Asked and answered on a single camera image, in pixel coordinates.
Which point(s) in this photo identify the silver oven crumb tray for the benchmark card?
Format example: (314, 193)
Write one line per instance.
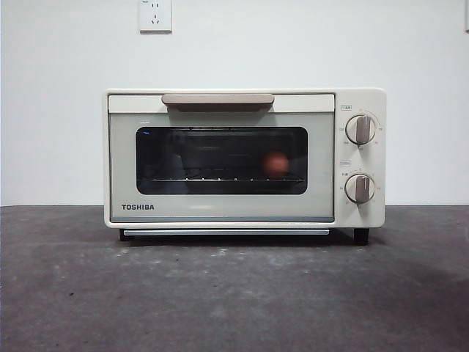
(220, 232)

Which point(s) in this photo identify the cream glass oven door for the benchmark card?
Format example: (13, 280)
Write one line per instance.
(122, 165)

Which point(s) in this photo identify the cream Toshiba toaster oven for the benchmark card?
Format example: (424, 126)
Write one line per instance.
(366, 99)

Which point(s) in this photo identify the black oven foot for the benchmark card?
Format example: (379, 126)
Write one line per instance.
(361, 235)
(126, 235)

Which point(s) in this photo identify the brown egg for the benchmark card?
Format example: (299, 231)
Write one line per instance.
(275, 164)

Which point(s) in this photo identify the white wall socket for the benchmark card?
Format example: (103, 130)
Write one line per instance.
(155, 18)

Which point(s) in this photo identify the cream round oven knob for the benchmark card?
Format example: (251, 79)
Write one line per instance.
(361, 188)
(361, 129)

